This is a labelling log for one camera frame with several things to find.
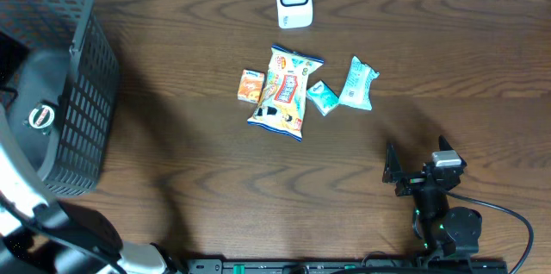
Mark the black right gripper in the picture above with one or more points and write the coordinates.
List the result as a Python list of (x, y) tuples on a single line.
[(393, 165)]

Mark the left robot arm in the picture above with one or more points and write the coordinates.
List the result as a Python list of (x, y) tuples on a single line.
[(43, 233)]

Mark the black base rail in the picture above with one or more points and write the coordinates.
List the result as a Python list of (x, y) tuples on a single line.
[(371, 265)]

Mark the green Zam-Buk ointment box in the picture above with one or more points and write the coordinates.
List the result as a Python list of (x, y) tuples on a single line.
[(41, 118)]

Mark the large wet wipes pack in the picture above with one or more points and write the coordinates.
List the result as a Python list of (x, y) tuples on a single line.
[(355, 92)]

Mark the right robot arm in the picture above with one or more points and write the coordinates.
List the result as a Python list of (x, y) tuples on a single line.
[(448, 233)]

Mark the yellow snack chip bag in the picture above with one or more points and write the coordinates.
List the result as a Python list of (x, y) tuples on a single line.
[(282, 103)]

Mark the orange Kleenex tissue pack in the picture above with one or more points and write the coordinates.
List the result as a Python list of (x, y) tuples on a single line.
[(250, 86)]

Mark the green Kleenex tissue pack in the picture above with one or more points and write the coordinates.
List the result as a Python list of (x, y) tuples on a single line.
[(323, 97)]

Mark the grey plastic mesh basket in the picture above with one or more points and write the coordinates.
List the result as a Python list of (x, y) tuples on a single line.
[(55, 52)]

